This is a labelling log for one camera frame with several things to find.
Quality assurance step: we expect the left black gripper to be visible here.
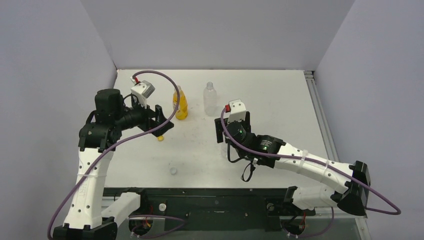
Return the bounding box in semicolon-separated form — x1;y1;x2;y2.
114;95;173;136

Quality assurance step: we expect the yellow juice bottle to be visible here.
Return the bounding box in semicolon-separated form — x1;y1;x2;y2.
172;85;189;120

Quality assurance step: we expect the tall clear bottle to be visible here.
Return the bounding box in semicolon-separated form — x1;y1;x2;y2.
203;81;218;116

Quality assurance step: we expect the blue white cap tall bottle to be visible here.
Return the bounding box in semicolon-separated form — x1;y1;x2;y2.
169;167;178;175

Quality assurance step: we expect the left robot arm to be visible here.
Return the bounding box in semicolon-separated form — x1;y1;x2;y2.
47;86;174;240

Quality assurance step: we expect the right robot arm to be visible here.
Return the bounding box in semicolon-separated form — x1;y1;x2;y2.
214;117;371;216

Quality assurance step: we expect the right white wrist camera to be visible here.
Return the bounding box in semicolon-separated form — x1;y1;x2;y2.
225;99;247;124

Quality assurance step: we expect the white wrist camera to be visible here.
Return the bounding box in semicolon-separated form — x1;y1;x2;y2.
225;99;247;124
130;78;156;108

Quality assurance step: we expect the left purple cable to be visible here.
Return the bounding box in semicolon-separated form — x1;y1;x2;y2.
46;70;186;240

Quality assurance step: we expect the purple cable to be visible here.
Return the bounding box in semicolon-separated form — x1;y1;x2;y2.
220;107;402;239
46;70;186;240

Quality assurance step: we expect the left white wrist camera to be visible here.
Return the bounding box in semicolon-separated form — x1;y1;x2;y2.
130;78;156;108

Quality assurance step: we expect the aluminium frame rail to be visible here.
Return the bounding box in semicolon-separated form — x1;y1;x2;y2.
303;70;339;162

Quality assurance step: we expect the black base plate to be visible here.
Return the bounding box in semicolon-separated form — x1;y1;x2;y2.
104;187;316;232

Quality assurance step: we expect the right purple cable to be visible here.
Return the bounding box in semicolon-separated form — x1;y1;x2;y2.
220;107;402;239

